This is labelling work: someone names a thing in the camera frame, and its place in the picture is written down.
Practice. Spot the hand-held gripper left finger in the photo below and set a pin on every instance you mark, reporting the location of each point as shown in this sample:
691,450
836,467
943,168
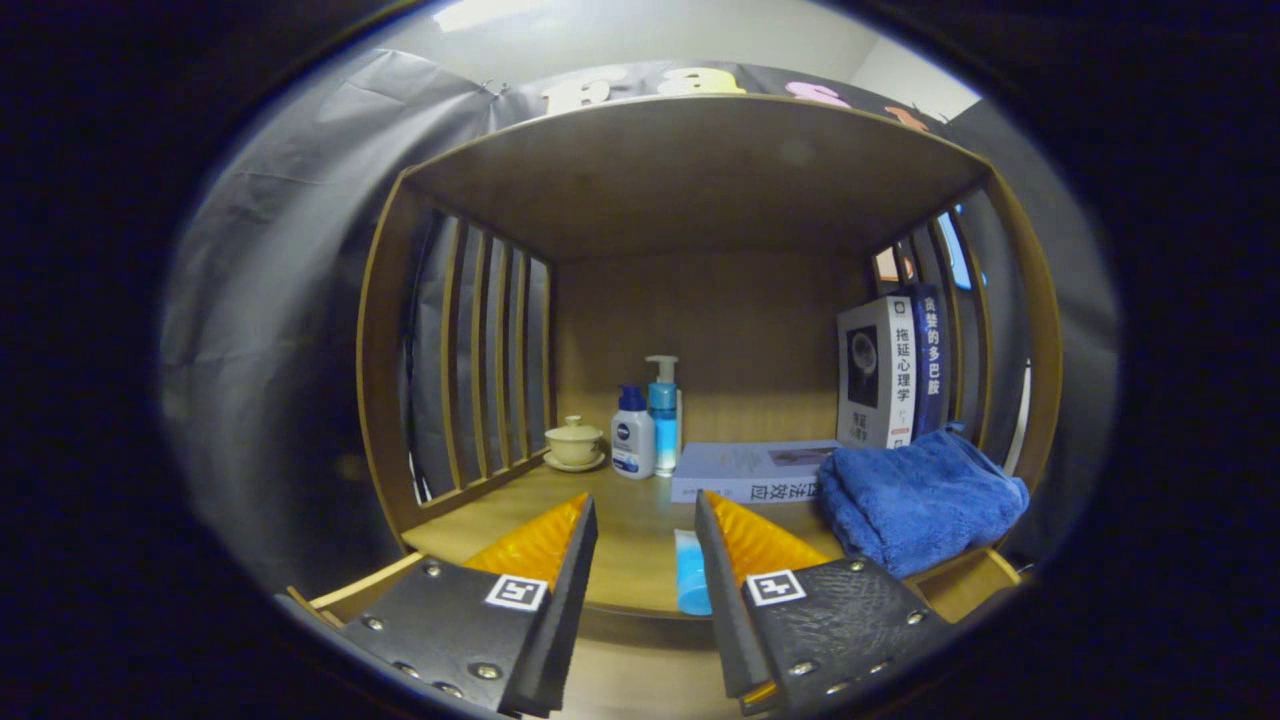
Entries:
570,610

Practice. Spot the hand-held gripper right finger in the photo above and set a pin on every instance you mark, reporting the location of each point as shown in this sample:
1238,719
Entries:
722,620

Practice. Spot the light blue tube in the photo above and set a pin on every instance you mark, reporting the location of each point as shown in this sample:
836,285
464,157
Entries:
690,580

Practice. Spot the wooden drawer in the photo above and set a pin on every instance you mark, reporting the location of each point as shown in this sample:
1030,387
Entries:
640,680

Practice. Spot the wooden countertop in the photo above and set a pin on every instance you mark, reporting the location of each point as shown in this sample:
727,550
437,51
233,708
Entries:
620,530

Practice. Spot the wooden cabinet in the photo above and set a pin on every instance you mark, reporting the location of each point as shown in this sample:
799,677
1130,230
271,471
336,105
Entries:
720,330

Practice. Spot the grey lying book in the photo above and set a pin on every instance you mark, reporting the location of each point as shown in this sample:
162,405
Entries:
740,465

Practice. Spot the beige lidded teacup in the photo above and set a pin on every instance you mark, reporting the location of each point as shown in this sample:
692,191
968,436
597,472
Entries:
574,443

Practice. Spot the white bottle with blue cap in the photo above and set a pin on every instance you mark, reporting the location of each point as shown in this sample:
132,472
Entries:
633,445

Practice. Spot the blue pump bottle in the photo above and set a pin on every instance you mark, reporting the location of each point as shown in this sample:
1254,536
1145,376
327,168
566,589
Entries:
664,420

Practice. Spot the blue folded towel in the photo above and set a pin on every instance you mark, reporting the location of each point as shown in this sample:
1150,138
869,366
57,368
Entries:
920,500

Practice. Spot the white standing book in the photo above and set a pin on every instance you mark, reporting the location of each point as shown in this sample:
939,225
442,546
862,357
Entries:
880,370

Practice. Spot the dark blue standing book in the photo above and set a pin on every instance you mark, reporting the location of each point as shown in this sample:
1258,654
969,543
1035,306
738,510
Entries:
930,360

